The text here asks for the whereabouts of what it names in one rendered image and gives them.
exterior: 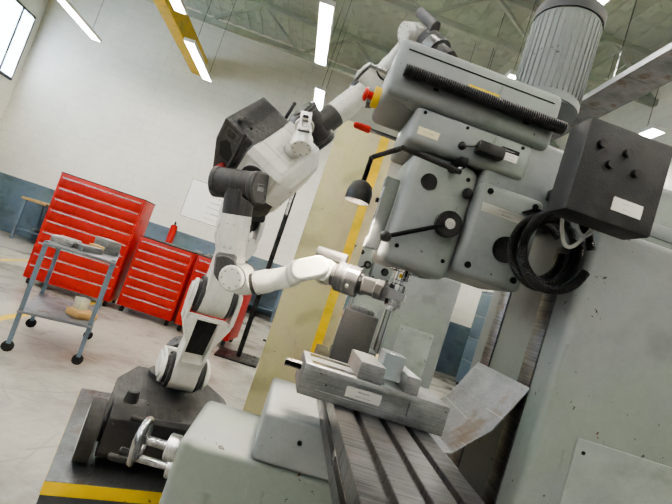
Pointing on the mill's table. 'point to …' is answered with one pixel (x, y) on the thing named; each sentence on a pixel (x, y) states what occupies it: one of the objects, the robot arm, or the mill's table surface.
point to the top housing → (510, 89)
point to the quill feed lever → (447, 225)
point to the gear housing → (445, 130)
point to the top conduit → (485, 99)
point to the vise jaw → (366, 367)
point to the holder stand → (353, 332)
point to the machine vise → (372, 394)
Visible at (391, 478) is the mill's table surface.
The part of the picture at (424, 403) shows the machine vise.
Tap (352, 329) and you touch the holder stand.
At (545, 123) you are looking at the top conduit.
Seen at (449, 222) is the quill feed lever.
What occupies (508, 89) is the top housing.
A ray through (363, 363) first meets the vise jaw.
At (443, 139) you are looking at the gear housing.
